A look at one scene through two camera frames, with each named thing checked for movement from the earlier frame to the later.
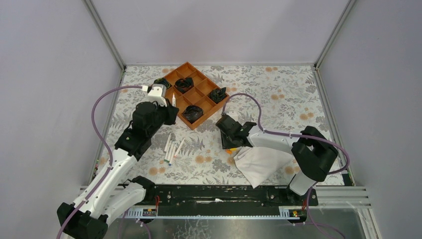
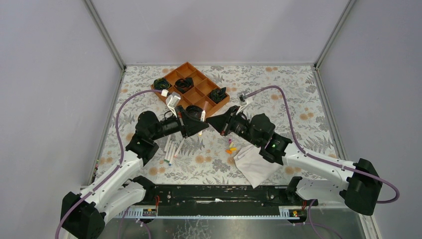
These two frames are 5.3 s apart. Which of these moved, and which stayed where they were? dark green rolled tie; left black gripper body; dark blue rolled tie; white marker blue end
Moved: left black gripper body
Stayed: dark blue rolled tie; dark green rolled tie; white marker blue end
